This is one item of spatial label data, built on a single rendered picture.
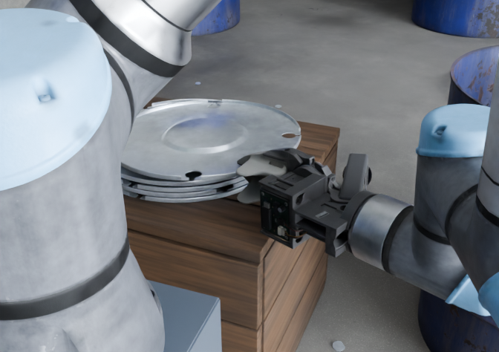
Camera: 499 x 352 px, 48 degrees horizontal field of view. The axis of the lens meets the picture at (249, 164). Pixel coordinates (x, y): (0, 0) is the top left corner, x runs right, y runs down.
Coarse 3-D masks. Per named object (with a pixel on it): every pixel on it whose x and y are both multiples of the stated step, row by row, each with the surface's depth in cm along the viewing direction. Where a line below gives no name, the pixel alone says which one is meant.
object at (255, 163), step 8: (256, 152) 73; (264, 152) 71; (240, 160) 75; (248, 160) 72; (256, 160) 71; (264, 160) 71; (272, 160) 70; (240, 168) 70; (248, 168) 70; (256, 168) 69; (264, 168) 69; (272, 168) 69; (280, 168) 69; (280, 176) 68
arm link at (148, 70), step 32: (32, 0) 41; (64, 0) 38; (96, 0) 37; (128, 0) 38; (160, 0) 38; (192, 0) 39; (96, 32) 38; (128, 32) 38; (160, 32) 39; (128, 64) 39; (160, 64) 40
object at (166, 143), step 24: (144, 120) 91; (168, 120) 90; (192, 120) 88; (216, 120) 88; (240, 120) 89; (264, 120) 89; (288, 120) 89; (144, 144) 82; (168, 144) 81; (192, 144) 80; (216, 144) 80; (240, 144) 81; (264, 144) 81; (288, 144) 81; (144, 168) 75; (168, 168) 75; (192, 168) 75; (216, 168) 74
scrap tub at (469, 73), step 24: (480, 48) 94; (456, 72) 89; (480, 72) 96; (456, 96) 80; (480, 96) 98; (432, 312) 96; (456, 312) 88; (432, 336) 97; (456, 336) 90; (480, 336) 85
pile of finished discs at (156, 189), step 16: (128, 176) 76; (144, 176) 77; (192, 176) 77; (240, 176) 79; (128, 192) 77; (144, 192) 76; (160, 192) 75; (176, 192) 76; (192, 192) 75; (208, 192) 76; (224, 192) 77
